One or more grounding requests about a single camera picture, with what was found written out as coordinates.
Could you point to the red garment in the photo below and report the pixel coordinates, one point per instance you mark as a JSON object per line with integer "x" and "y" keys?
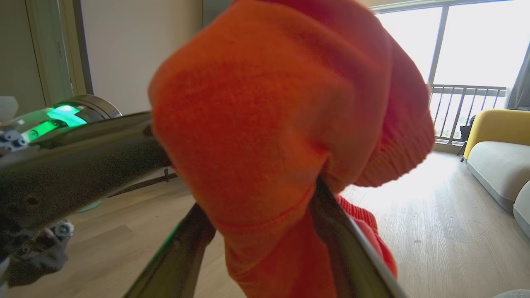
{"x": 265, "y": 124}

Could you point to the sofa with grey cushions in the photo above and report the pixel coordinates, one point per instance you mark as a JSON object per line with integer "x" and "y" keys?
{"x": 501, "y": 165}

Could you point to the large window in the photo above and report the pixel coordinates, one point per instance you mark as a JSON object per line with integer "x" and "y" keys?
{"x": 476, "y": 41}

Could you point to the grey curtain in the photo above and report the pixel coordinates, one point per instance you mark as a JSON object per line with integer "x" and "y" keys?
{"x": 521, "y": 87}

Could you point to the balcony railing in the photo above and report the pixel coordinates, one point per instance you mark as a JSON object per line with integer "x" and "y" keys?
{"x": 468, "y": 107}

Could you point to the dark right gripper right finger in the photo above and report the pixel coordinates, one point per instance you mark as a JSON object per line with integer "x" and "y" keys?
{"x": 352, "y": 252}

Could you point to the pale door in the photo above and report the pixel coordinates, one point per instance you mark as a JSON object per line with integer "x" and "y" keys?
{"x": 51, "y": 49}

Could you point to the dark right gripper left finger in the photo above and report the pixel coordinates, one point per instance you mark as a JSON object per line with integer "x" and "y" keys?
{"x": 178, "y": 256}

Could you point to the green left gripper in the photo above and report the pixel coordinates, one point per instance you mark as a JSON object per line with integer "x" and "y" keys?
{"x": 33, "y": 252}

